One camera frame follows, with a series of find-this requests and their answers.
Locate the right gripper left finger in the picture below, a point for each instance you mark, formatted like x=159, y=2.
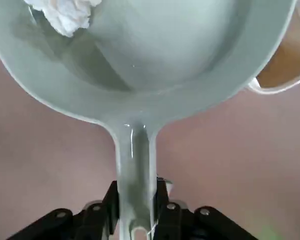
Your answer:
x=65, y=225

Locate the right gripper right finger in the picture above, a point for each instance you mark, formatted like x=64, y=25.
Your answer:
x=202, y=225

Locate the grey-green plastic dustpan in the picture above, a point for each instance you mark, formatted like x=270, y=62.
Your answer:
x=150, y=62

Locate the white paper ball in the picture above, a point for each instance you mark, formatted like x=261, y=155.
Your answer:
x=67, y=17

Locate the small beige lidded bin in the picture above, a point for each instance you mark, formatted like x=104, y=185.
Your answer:
x=285, y=62

